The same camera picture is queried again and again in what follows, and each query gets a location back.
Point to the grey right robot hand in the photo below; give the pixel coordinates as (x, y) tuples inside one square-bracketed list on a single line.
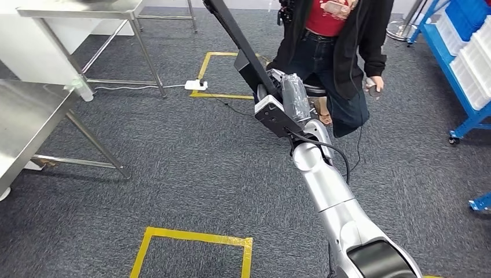
[(295, 98)]

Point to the person's left hand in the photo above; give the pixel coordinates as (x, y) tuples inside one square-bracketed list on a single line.
[(378, 80)]

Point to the small dark handheld controller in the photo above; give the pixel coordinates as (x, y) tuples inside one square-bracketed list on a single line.
[(373, 92)]

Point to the black plastic frame part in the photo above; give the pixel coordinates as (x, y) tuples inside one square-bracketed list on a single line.
[(234, 32)]

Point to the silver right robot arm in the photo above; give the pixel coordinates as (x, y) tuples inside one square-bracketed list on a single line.
[(330, 184)]

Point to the stainless steel workbench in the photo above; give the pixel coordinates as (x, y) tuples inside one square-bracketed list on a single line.
[(27, 115)]

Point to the person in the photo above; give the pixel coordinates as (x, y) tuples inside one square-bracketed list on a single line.
[(345, 57)]

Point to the white power strip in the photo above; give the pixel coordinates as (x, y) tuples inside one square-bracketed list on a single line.
[(195, 85)]

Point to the blue plastic crate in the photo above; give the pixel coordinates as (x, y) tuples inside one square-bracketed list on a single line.
[(466, 15)]

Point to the yellow floor tape square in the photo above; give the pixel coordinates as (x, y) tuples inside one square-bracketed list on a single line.
[(191, 235)]

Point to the small pale green bottle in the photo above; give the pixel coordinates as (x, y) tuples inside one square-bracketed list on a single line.
[(80, 91)]

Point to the stainless steel table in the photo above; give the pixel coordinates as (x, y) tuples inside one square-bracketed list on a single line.
[(76, 5)]

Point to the white cabinet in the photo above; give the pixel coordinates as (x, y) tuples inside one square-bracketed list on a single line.
[(30, 50)]

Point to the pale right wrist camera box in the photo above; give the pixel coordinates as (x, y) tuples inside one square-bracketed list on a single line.
[(274, 117)]

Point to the chrome post with round base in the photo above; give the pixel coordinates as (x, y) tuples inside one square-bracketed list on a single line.
[(401, 32)]

